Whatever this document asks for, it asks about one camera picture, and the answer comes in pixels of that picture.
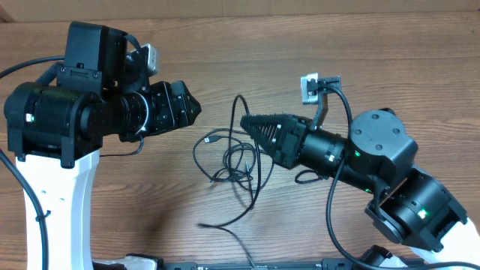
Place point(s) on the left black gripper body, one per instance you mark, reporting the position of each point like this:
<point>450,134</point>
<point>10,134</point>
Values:
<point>167,112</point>

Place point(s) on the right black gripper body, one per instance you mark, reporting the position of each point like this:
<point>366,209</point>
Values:
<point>291,141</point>

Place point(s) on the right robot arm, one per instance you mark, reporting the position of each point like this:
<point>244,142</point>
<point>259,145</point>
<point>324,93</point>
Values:
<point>409,206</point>

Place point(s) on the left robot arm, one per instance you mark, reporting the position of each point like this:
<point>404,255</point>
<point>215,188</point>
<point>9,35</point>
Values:
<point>55,129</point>

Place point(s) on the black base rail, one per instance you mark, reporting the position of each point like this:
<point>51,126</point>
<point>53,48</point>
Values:
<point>375,255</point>

